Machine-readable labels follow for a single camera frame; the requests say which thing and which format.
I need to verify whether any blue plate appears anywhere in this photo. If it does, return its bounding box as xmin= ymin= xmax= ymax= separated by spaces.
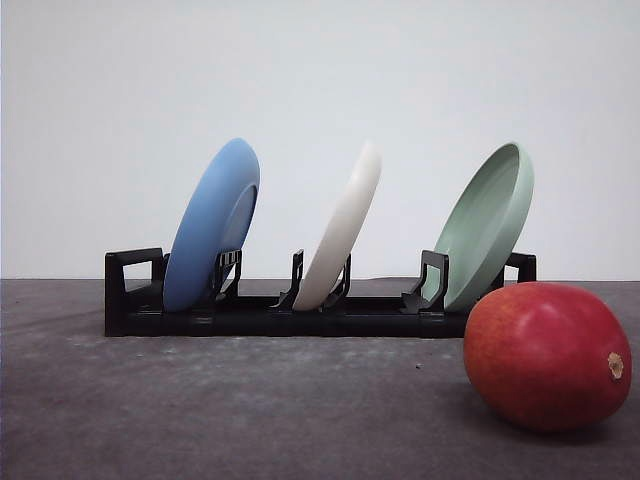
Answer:
xmin=163 ymin=138 xmax=261 ymax=313

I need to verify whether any red pomegranate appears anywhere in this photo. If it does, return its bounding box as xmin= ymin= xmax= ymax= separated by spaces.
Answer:
xmin=464 ymin=282 xmax=632 ymax=432

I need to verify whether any black plate rack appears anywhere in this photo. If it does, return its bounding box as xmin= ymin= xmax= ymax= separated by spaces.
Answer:
xmin=105 ymin=248 xmax=537 ymax=339

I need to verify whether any white plate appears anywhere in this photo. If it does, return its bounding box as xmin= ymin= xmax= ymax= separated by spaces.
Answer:
xmin=294 ymin=142 xmax=382 ymax=311

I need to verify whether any green plate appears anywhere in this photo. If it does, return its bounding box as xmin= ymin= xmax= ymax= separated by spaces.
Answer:
xmin=423 ymin=143 xmax=534 ymax=312

